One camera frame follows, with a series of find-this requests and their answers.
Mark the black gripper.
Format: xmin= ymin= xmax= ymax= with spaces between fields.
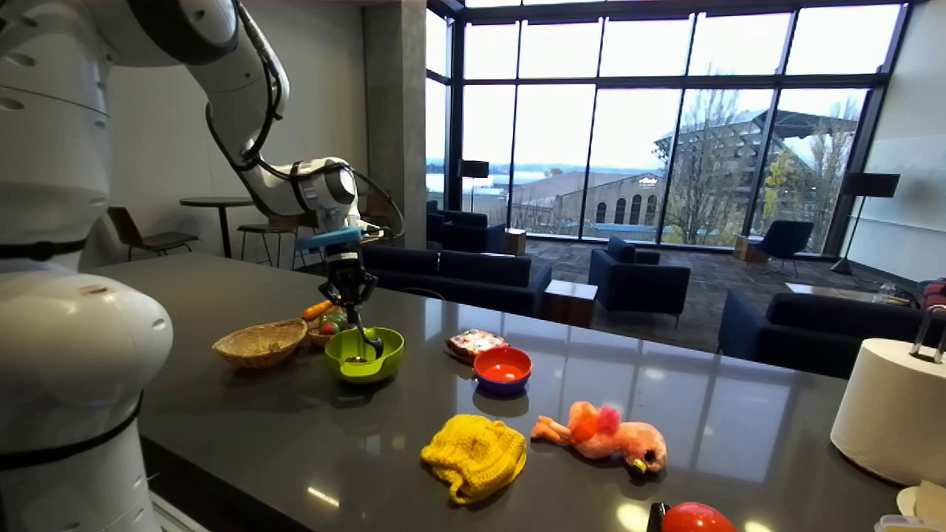
xmin=320 ymin=250 xmax=378 ymax=306

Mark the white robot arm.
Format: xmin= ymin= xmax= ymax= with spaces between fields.
xmin=0 ymin=0 xmax=382 ymax=532

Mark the green bowl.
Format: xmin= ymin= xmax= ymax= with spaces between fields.
xmin=326 ymin=326 xmax=404 ymax=385

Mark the woven wicker bowl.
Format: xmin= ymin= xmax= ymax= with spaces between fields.
xmin=214 ymin=318 xmax=308 ymax=370

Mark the red bowl blue base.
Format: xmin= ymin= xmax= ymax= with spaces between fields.
xmin=472 ymin=346 xmax=531 ymax=398

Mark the dark blue sofa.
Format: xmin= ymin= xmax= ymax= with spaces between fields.
xmin=364 ymin=249 xmax=552 ymax=317

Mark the round high table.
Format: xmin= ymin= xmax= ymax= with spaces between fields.
xmin=177 ymin=196 xmax=255 ymax=258

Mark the yellow cloth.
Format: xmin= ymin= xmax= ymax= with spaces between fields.
xmin=419 ymin=413 xmax=526 ymax=504

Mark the small side table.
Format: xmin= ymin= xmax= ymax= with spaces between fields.
xmin=545 ymin=280 xmax=597 ymax=326

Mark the brown chair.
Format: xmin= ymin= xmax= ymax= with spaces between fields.
xmin=106 ymin=207 xmax=194 ymax=255

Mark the dark blue armchair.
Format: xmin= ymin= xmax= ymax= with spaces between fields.
xmin=589 ymin=240 xmax=688 ymax=317

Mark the pink plush toy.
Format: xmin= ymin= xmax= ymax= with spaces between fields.
xmin=530 ymin=398 xmax=667 ymax=472

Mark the red ball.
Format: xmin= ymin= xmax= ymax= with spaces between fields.
xmin=647 ymin=503 xmax=737 ymax=532

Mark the dark sofa right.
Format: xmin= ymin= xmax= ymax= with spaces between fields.
xmin=719 ymin=290 xmax=923 ymax=379

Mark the white paper towel roll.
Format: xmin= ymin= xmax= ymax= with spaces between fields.
xmin=830 ymin=336 xmax=946 ymax=485

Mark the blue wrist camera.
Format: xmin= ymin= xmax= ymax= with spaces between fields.
xmin=296 ymin=227 xmax=364 ymax=250

